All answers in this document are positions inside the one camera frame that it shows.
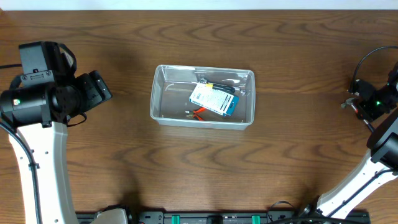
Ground small claw hammer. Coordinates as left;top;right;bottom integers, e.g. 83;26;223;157
340;98;374;133

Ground clear plastic container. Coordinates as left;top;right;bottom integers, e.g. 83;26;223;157
150;65;256;130

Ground red handled pliers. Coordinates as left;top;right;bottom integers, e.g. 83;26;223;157
185;107;206;121

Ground yellow black screwdriver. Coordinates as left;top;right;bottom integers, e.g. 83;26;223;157
205;83;236;94

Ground silver combination wrench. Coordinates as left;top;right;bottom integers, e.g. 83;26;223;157
199;78;246;95

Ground white and blue box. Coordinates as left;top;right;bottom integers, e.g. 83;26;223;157
189;83;239;116

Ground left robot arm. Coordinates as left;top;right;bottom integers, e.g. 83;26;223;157
1;41;113;223

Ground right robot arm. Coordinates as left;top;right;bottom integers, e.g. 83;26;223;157
311;65;397;219

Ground black mounting rail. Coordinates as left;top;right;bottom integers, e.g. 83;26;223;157
76;210;371;224

